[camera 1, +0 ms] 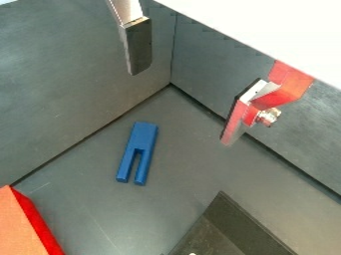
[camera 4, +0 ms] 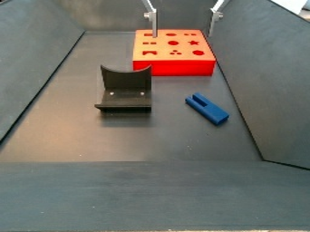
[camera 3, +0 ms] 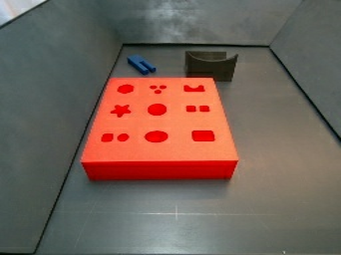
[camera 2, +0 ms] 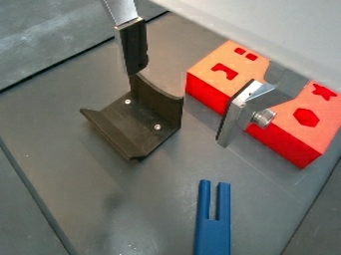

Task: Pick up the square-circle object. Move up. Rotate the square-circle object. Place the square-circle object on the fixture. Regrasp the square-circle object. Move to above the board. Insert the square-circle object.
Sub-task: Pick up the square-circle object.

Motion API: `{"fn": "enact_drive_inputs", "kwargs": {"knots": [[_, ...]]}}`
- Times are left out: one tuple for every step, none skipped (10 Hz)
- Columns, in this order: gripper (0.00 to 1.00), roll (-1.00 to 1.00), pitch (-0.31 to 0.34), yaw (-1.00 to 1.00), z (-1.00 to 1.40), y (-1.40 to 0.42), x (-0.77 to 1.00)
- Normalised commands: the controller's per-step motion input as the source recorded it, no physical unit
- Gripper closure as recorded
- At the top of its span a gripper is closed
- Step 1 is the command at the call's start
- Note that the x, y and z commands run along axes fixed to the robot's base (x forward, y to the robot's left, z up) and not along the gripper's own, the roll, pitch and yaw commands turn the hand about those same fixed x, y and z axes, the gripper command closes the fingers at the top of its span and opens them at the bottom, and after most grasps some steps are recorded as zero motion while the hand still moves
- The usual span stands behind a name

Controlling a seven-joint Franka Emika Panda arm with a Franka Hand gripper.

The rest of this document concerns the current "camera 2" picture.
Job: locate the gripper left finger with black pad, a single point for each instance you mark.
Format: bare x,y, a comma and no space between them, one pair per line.
131,33

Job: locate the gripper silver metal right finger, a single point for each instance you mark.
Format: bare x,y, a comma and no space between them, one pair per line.
250,103

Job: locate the blue square-circle object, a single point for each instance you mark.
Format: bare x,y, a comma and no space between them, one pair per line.
213,237

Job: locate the black curved fixture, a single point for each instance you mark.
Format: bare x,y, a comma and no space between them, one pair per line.
141,120

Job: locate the red shape-sorter block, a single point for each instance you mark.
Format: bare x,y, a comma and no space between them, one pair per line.
285,110

